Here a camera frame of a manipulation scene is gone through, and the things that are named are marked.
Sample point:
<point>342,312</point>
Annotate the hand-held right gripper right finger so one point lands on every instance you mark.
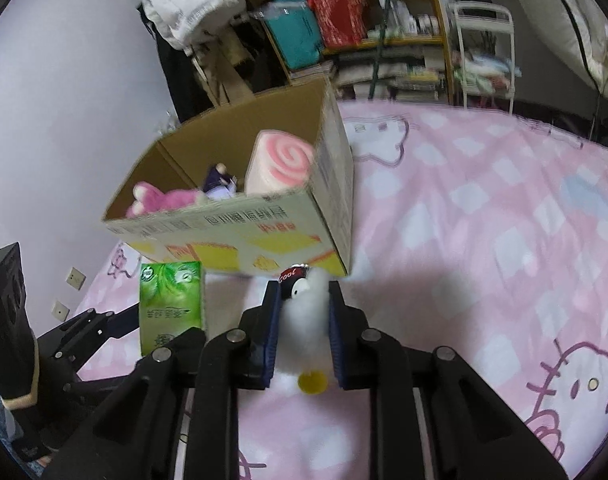
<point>334,330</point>

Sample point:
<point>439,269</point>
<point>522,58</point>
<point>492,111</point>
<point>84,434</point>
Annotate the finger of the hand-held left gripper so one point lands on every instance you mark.
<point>121,322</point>
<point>88,385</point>

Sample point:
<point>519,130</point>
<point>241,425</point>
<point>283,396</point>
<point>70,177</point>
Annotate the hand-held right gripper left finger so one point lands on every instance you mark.
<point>271,330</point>

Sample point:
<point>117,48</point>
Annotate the white fluffy penguin plush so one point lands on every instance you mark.
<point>304,320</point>

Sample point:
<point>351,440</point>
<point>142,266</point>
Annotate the green tissue pack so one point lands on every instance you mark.
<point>168,305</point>

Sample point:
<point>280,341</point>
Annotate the printed cardboard box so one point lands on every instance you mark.
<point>284,230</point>

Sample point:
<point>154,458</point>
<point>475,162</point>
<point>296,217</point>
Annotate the pink plush bear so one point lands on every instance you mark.
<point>168,199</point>

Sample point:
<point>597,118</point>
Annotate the plastic bag of purple plush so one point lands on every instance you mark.
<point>218,180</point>

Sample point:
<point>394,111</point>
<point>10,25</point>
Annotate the pink swirl cake roll plush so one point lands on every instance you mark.
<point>279,160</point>

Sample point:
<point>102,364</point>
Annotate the pink cartoon cat bedsheet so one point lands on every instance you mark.
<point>459,260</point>

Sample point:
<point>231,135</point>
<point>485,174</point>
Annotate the black hanging garment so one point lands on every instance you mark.
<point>176,75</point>

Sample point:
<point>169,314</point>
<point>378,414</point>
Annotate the stack of books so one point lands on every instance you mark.
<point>414,80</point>

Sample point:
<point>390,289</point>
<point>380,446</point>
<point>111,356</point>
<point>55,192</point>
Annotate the green pole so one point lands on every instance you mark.
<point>381,45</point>

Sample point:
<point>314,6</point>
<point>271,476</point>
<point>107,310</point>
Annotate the teal bag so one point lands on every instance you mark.
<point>294,35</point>

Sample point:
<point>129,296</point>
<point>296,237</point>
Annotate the yellow wooden shelf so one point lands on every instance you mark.
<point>409,40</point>

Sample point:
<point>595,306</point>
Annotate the white metal rack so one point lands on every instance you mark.
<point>460,50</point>

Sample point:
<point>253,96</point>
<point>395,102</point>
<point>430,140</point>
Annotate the red bag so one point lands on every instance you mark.
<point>339,17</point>

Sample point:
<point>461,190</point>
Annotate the white puffer jacket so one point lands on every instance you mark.
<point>183,0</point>

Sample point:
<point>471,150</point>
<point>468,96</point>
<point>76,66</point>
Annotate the white zippered fabric cover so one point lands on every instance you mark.
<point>549,10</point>

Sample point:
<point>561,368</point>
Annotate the white wall socket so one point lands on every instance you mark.
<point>76,277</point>
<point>59,310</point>

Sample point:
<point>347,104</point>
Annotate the tan wooden frame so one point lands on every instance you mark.
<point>228,75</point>

